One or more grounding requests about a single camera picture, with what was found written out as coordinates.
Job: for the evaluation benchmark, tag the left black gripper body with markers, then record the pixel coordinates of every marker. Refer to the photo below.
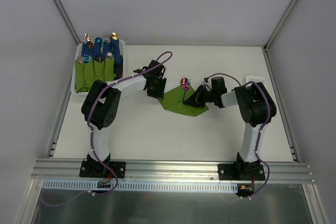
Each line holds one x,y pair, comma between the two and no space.
156,87

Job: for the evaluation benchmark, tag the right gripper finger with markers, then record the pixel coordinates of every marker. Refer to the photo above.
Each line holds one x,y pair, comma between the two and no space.
195,101
201,92

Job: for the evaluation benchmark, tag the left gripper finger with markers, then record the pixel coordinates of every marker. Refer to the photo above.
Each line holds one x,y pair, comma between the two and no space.
152,92
161,88

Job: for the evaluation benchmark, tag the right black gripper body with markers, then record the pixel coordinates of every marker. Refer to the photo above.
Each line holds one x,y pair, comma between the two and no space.
202,96

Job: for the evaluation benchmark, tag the green paper napkin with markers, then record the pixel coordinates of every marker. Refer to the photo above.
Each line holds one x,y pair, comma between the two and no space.
171,102

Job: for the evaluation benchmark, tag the iridescent fork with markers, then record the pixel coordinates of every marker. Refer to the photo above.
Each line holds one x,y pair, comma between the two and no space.
189,83

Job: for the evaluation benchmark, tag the iridescent spoon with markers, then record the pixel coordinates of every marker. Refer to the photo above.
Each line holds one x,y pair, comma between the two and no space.
185,87

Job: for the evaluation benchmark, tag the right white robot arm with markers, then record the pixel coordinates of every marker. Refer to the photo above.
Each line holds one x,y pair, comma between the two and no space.
256,107

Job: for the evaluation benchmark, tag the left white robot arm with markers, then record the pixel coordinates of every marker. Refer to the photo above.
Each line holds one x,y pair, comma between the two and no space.
100,110

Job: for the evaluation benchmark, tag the green napkin roll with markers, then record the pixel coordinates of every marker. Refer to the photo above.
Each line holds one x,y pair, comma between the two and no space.
79,71
109,74
88,71
99,70

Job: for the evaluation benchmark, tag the blue napkin roll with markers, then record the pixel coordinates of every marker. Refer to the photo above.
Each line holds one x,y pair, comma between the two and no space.
114,42
97,49
106,48
87,46

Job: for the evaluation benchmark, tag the white utensil tray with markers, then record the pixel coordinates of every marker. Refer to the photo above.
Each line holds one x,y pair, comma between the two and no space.
256,80

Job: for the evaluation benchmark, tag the white basket of rolls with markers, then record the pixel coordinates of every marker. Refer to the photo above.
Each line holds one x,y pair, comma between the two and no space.
78,53

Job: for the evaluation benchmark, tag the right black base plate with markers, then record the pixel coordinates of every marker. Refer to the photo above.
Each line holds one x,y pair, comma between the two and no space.
234,172

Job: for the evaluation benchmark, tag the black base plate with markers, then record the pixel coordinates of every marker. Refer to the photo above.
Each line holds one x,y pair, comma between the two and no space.
234,172
118,169

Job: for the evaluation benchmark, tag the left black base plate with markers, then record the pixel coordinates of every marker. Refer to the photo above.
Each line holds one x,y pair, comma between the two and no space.
118,169

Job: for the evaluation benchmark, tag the white slotted cable duct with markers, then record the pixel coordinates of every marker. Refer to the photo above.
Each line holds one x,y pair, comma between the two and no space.
97,185

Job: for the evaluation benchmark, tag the aluminium mounting rail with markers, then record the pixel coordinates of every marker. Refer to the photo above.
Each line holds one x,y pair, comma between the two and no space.
172,171

